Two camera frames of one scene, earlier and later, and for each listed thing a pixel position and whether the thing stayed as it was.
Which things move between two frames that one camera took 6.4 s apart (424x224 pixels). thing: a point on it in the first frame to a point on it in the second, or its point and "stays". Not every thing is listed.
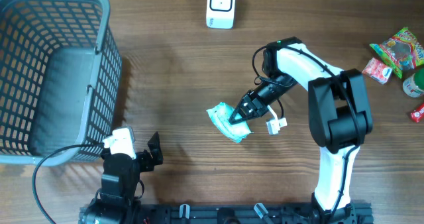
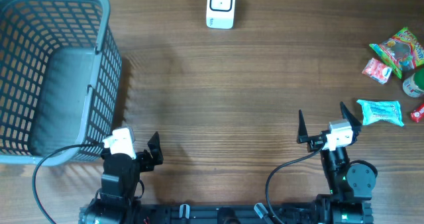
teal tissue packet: (220, 114) to (374, 111)
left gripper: (148, 164) stays
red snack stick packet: (418, 114) stays
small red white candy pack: (377, 71) stays
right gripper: (256, 111) to (315, 142)
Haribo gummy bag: (401, 52) stays
